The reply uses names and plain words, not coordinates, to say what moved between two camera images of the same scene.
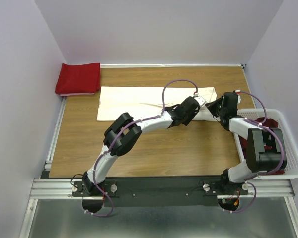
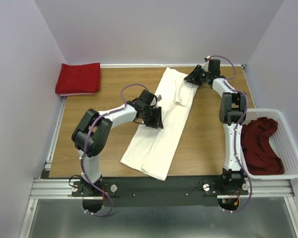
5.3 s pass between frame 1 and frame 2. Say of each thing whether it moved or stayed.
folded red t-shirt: stayed
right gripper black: moved
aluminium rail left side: stayed
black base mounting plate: stayed
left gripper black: moved
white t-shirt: moved
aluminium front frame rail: stayed
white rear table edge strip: stayed
